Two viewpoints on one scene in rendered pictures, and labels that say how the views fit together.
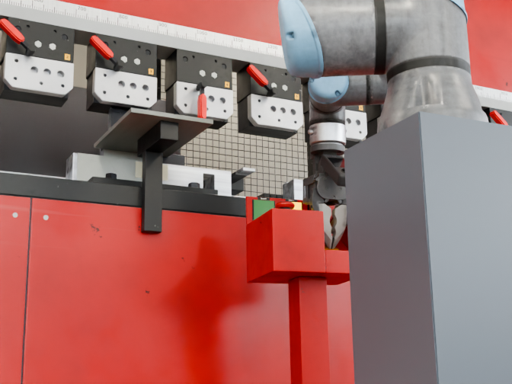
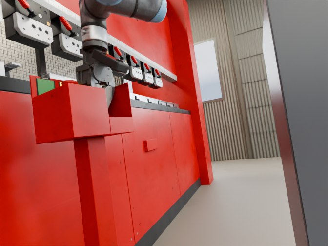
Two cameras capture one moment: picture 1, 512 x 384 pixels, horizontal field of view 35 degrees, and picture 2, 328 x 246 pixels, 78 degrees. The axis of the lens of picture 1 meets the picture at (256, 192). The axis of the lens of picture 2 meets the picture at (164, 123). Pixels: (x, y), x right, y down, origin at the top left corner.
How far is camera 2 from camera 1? 105 cm
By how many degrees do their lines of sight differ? 40
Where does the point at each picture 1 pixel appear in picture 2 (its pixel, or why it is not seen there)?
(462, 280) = not seen: outside the picture
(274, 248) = (73, 118)
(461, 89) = not seen: outside the picture
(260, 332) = (41, 173)
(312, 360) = (101, 197)
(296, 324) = (85, 173)
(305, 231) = (95, 103)
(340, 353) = not seen: hidden behind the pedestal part
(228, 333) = (15, 180)
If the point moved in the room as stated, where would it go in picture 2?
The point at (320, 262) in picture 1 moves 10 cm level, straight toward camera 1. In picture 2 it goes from (107, 126) to (122, 121)
